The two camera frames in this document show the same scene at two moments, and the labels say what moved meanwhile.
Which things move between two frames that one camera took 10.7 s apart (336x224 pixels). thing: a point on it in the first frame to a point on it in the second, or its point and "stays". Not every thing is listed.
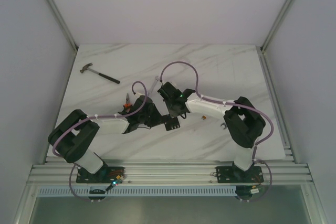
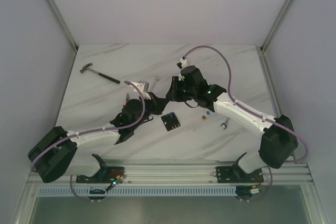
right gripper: x=174 y=114 to x=172 y=94
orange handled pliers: x=127 y=105 stays
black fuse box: x=172 y=124 stays
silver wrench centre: x=156 y=78 stays
